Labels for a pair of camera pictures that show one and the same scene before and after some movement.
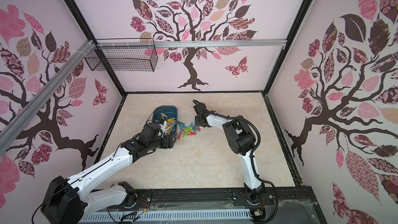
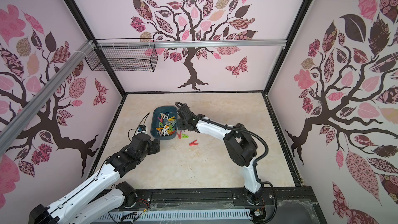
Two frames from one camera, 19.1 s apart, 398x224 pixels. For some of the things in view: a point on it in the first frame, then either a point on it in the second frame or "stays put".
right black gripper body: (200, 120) to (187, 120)
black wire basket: (124, 54) stays put
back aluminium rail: (190, 43) stays put
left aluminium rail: (14, 125) stays put
